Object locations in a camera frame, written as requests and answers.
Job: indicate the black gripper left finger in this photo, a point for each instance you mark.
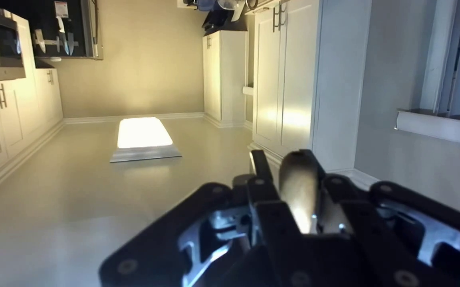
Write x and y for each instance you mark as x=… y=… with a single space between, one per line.
x=161 y=249

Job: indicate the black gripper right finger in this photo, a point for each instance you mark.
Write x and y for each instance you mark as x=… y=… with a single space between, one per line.
x=400 y=255

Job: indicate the white floor mat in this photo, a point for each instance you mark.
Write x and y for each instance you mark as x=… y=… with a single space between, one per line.
x=145 y=136

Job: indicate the white blinds valance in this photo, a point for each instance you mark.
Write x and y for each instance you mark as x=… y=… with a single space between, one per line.
x=443 y=128

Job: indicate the white narrow kitchen cabinet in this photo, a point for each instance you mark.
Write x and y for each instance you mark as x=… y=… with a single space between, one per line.
x=223 y=77

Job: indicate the white kitchen cabinet row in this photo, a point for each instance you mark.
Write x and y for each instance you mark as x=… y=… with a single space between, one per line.
x=7 y=117

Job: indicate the white tall double-door cabinet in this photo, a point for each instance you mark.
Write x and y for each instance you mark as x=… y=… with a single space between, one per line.
x=287 y=74

